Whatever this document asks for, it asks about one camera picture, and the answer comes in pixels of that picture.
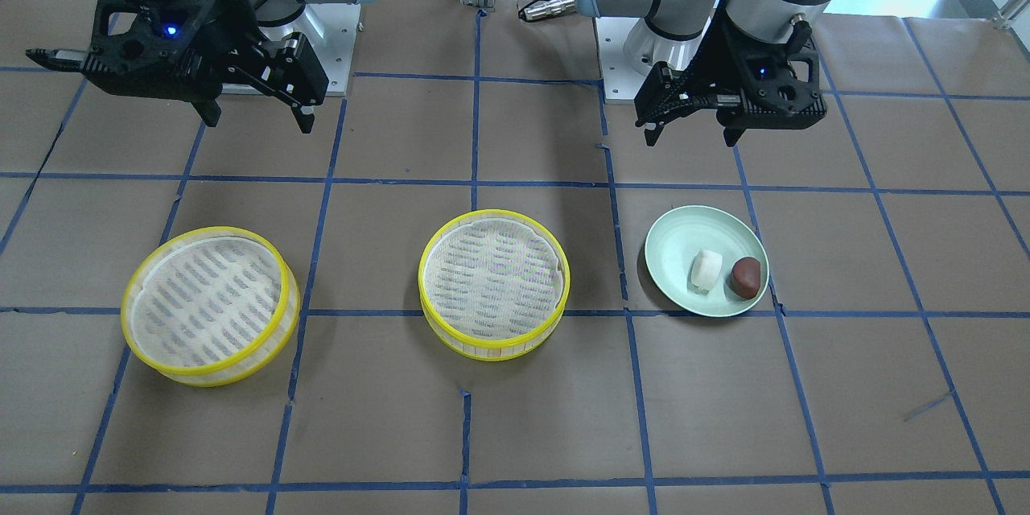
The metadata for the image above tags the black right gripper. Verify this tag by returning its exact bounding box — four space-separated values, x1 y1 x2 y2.
26 0 329 134

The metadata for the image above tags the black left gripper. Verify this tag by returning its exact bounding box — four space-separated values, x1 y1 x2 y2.
634 14 827 148

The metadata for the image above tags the yellow steamer basket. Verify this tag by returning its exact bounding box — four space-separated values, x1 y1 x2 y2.
417 209 571 361
119 226 302 388

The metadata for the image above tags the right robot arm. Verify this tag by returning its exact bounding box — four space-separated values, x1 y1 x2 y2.
26 0 376 134

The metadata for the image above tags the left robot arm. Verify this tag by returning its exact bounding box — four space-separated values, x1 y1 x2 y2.
575 0 832 147

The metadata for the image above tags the light green plate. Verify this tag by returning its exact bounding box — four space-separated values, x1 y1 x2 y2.
644 204 770 318

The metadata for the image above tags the white bun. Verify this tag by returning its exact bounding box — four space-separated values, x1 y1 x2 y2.
689 249 723 294

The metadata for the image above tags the silver cylindrical connector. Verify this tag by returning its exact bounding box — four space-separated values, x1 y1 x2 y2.
517 0 576 23

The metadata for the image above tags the brown bun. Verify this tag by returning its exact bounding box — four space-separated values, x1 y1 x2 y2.
727 256 764 301

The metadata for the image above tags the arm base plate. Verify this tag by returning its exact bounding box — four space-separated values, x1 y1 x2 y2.
261 4 361 98
595 18 702 104

